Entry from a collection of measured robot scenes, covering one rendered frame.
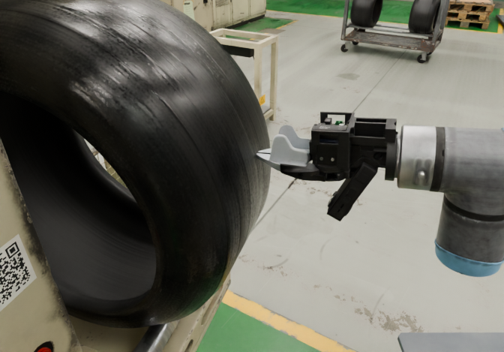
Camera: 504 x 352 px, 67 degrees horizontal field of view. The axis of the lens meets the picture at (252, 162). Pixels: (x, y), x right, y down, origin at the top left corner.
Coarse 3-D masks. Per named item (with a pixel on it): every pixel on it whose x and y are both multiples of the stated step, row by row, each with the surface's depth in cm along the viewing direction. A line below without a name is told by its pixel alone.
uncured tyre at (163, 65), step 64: (0, 0) 50; (64, 0) 51; (128, 0) 57; (0, 64) 46; (64, 64) 44; (128, 64) 46; (192, 64) 54; (0, 128) 80; (64, 128) 89; (128, 128) 45; (192, 128) 48; (256, 128) 63; (64, 192) 93; (128, 192) 96; (192, 192) 49; (256, 192) 63; (64, 256) 85; (128, 256) 90; (192, 256) 52; (128, 320) 66
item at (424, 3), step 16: (368, 0) 529; (416, 0) 503; (432, 0) 494; (448, 0) 522; (352, 16) 547; (368, 16) 536; (416, 16) 501; (432, 16) 494; (352, 32) 558; (368, 32) 599; (400, 32) 534; (416, 32) 524; (432, 32) 526; (416, 48) 520; (432, 48) 509
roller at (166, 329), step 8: (176, 320) 76; (152, 328) 72; (160, 328) 72; (168, 328) 73; (144, 336) 71; (152, 336) 71; (160, 336) 71; (168, 336) 73; (144, 344) 69; (152, 344) 70; (160, 344) 71
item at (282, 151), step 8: (280, 136) 57; (272, 144) 58; (280, 144) 57; (288, 144) 57; (272, 152) 59; (280, 152) 58; (288, 152) 58; (296, 152) 57; (304, 152) 57; (264, 160) 60; (272, 160) 59; (280, 160) 59; (288, 160) 58; (296, 160) 58; (304, 160) 57
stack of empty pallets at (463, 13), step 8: (448, 8) 729; (456, 8) 740; (464, 8) 718; (472, 8) 752; (480, 8) 751; (488, 8) 700; (448, 16) 750; (456, 16) 751; (464, 16) 721; (472, 16) 751; (480, 16) 706; (488, 16) 742; (464, 24) 727; (488, 24) 710
